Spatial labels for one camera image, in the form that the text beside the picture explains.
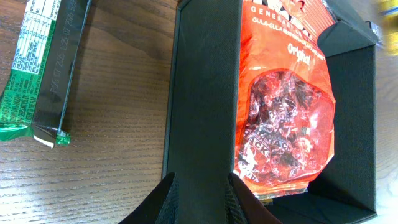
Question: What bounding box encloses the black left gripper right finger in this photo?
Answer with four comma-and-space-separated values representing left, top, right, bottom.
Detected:
225, 173, 282, 224

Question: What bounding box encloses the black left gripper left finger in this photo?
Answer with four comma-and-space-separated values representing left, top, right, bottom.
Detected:
119, 173, 179, 224

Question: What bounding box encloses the red candy bag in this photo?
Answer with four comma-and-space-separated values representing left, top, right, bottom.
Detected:
234, 0, 335, 200

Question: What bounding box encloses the dark green box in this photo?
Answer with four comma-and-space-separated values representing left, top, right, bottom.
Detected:
163, 1, 377, 223

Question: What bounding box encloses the green chocolate bar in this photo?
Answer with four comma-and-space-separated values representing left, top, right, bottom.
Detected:
1, 0, 91, 147

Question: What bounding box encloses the yellow plastic bottle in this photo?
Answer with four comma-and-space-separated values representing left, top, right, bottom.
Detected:
377, 0, 397, 55

